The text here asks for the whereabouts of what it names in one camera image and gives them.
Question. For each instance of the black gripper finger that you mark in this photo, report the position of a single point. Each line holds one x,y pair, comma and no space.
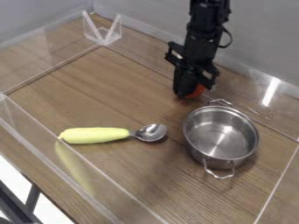
195,81
180,85

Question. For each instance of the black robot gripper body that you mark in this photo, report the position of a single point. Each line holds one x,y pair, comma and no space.
203,68

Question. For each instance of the red white toy mushroom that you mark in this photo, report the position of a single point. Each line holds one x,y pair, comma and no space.
196,92

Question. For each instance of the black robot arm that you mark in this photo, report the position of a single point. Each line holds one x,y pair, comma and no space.
207,35

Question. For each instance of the stainless steel pot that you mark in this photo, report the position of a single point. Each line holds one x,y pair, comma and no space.
222,138

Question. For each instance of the spoon with yellow handle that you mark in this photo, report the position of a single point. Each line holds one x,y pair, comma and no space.
96,135

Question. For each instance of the clear acrylic corner bracket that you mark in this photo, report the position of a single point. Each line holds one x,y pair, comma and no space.
103,36

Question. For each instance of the clear acrylic enclosure wall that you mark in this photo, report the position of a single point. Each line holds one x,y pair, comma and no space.
61,82

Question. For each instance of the black metal table frame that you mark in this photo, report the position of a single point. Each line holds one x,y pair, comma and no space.
17,212

